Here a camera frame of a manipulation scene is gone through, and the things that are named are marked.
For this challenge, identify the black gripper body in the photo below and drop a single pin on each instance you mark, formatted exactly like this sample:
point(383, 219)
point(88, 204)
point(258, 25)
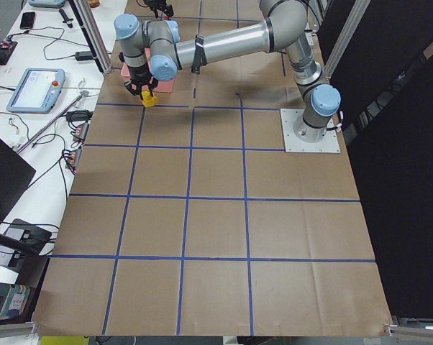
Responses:
point(139, 75)
point(158, 4)

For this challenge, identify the yellow toy block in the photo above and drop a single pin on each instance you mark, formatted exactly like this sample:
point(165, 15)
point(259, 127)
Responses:
point(148, 99)

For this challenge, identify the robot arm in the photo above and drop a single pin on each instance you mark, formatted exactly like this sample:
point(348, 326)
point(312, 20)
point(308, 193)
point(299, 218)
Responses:
point(153, 53)

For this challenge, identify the pink plastic box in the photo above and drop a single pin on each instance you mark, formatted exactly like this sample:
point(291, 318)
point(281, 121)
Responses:
point(163, 86)

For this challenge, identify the black power adapter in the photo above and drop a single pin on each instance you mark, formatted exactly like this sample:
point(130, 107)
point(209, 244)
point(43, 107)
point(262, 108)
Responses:
point(83, 56)

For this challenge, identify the teach pendant tablet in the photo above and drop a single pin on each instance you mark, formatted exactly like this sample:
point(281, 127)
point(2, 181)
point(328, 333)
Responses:
point(37, 92)

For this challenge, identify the black smartphone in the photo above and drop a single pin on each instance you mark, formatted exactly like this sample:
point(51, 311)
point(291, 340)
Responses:
point(27, 20)

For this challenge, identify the black monitor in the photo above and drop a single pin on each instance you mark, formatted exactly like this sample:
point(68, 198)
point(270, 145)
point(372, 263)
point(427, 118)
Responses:
point(15, 176)

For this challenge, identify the aluminium frame post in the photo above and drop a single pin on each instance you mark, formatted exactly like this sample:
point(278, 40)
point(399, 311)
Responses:
point(90, 30)

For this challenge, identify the black camera stand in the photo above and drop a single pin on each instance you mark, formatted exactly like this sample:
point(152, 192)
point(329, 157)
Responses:
point(24, 237)

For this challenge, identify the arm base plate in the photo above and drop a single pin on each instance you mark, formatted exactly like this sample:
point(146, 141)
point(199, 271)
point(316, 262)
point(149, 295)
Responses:
point(300, 138)

